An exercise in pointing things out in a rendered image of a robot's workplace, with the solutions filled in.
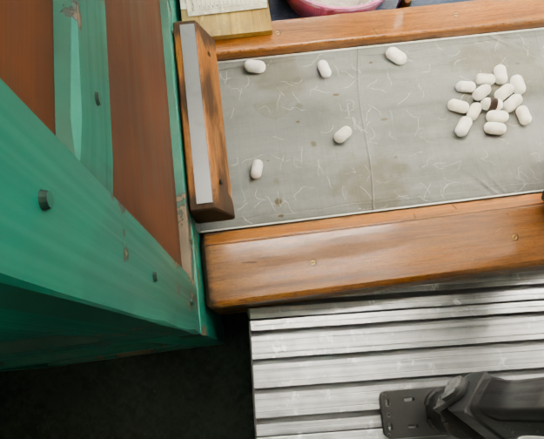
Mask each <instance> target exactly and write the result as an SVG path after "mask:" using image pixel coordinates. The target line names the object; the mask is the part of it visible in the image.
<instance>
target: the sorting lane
mask: <svg viewBox="0 0 544 439"><path fill-rule="evenodd" d="M390 47H396V48H397V49H399V50H400V51H402V52H404V53H405V54H406V62H405V63H404V64H401V65H399V64H396V63H394V62H393V61H391V60H390V59H388V58H387V57H386V50H387V49H388V48H390ZM249 59H252V60H260V61H263V62H264V63H265V71H264V72H262V73H254V72H248V71H246V70H245V67H244V64H245V62H246V61H247V60H249ZM320 60H325V61H326V62H327V63H328V65H329V67H330V69H331V72H332V74H331V76H330V77H329V78H323V77H322V76H321V75H320V72H319V69H318V62H319V61H320ZM498 64H503V65H504V66H505V67H506V69H507V82H506V83H505V84H510V79H511V77H512V76H514V75H521V76H522V77H523V80H524V83H525V86H526V90H525V92H524V93H523V94H521V96H522V98H523V100H522V103H521V104H520V105H519V106H521V105H525V106H526V107H527V108H528V110H529V112H530V115H531V117H532V121H531V122H530V123H529V124H528V125H522V124H521V123H520V121H519V119H518V117H517V115H516V109H517V108H518V107H519V106H518V107H516V108H515V110H514V111H511V112H508V115H509V118H508V120H507V121H506V122H504V123H502V124H504V125H505V126H506V128H507V129H506V132H505V133H504V134H502V135H494V134H488V133H486V132H485V131H484V125H485V123H487V122H488V121H487V119H486V115H487V113H488V112H489V111H486V110H483V109H481V111H480V115H479V117H478V118H477V119H475V120H472V121H473V123H472V125H471V127H470V128H469V130H468V133H467V135H465V136H463V137H459V136H457V135H456V134H455V132H454V130H455V127H456V126H457V124H458V123H459V121H460V119H461V118H462V117H465V116H466V115H467V112H466V113H463V114H461V113H458V112H455V111H450V110H449V109H448V108H447V103H448V101H450V100H451V99H458V100H461V101H465V102H467V103H468V104H469V108H470V106H471V104H473V103H480V101H481V100H480V101H476V100H474V99H473V92H458V91H456V89H455V86H456V84H457V83H458V82H459V81H471V82H474V78H475V76H476V75H477V74H479V73H486V74H494V67H495V66H497V65H498ZM218 75H219V83H220V91H221V100H222V108H223V117H224V127H225V142H226V151H227V158H228V166H229V173H230V180H231V187H232V201H233V206H234V213H235V218H234V219H230V220H223V221H216V222H209V223H201V224H199V229H200V233H201V235H203V234H205V233H214V232H221V231H229V230H236V229H243V228H250V227H257V226H271V225H278V224H285V223H293V222H300V221H308V220H321V219H328V218H335V217H343V216H350V215H357V214H364V213H378V212H385V211H392V210H399V209H407V208H415V207H422V206H435V205H442V204H450V203H457V202H464V201H471V200H478V199H492V198H499V197H506V196H514V195H521V194H529V193H536V192H543V190H544V28H535V29H527V30H511V31H502V32H494V33H486V34H477V35H469V36H460V37H444V38H436V39H427V40H419V41H411V42H402V43H394V44H378V45H369V46H361V47H352V48H344V49H336V50H327V51H311V52H303V53H294V54H285V55H277V56H269V57H253V58H245V59H236V60H228V61H219V62H218ZM474 83H475V82H474ZM503 85H504V84H496V83H495V82H494V84H492V85H490V86H491V92H490V93H489V94H488V95H487V96H486V97H485V98H494V94H495V92H496V91H497V90H498V89H500V88H501V87H502V86H503ZM475 86H476V87H475V90H476V89H477V88H479V87H480V85H479V84H476V83H475ZM475 90H474V91H475ZM344 126H349V127H350V128H351V129H352V134H351V136H350V137H349V138H347V139H346V140H345V141H344V142H342V143H337V142H336V141H335V140H334V134H335V133H336V132H337V131H339V130H340V129H341V128H342V127H344ZM256 159H259V160H261V161H262V162H263V169H262V173H261V176H260V177H259V178H258V179H254V178H253V177H252V176H251V169H252V162H253V161H254V160H256Z"/></svg>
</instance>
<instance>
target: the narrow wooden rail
mask: <svg viewBox="0 0 544 439"><path fill-rule="evenodd" d="M535 28H544V0H474V1H465V2H457V3H440V4H431V5H422V6H413V7H405V8H396V9H388V10H371V11H362V12H354V13H345V14H336V15H327V16H318V17H302V18H294V19H285V20H276V21H272V34H271V35H262V36H253V37H237V38H228V39H219V40H215V45H216V56H217V61H218V62H219V61H228V60H236V59H245V58H253V57H269V56H277V55H285V54H294V53H303V52H311V51H327V50H336V49H344V48H352V47H361V46H369V45H378V44H394V43H402V42H411V41H419V40H427V39H436V38H444V37H460V36H469V35H477V34H486V33H494V32H502V31H511V30H527V29H535Z"/></svg>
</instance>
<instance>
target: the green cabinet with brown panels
mask: <svg viewBox="0 0 544 439"><path fill-rule="evenodd" d="M194 282H195V273H194V258H193V247H192V238H191V220H190V210H189V201H188V192H187V183H186V173H185V154H184V143H183V132H182V124H181V114H180V105H179V95H178V79H177V70H176V59H175V49H174V38H173V28H172V22H171V0H0V358H5V357H11V356H19V355H31V354H38V353H44V352H51V351H58V350H65V349H72V348H84V347H90V346H97V345H104V344H111V343H118V342H124V341H135V340H140V339H146V338H153V337H160V336H167V335H168V336H173V337H179V336H186V335H192V334H200V326H199V316H198V297H197V288H196V285H195V283H194Z"/></svg>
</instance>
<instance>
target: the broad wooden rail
mask: <svg viewBox="0 0 544 439"><path fill-rule="evenodd" d="M541 195H542V192H536V193H529V194H521V195H514V196H506V197H499V198H492V199H478V200H471V201H464V202H457V203H450V204H442V205H435V206H422V207H415V208H407V209H399V210H392V211H385V212H378V213H364V214H357V215H350V216H343V217H335V218H328V219H315V220H308V221H300V222H293V223H285V224H278V225H271V226H257V227H250V228H243V229H236V230H229V231H221V232H214V233H205V234H203V235H202V237H201V247H200V250H201V259H202V268H203V277H204V287H205V304H206V306H208V307H209V308H210V309H211V310H213V311H214V312H215V313H216V314H218V315H224V314H237V313H243V312H248V308H254V307H266V306H273V305H280V304H286V303H293V302H301V301H313V300H320V299H326V298H327V297H333V296H341V295H347V294H360V293H366V292H373V291H380V290H387V289H394V288H401V287H413V286H420V285H426V284H433V283H441V282H447V281H454V280H466V279H473V278H480V277H487V276H494V275H500V274H513V273H519V272H526V271H534V270H540V269H544V201H543V200H542V199H541Z"/></svg>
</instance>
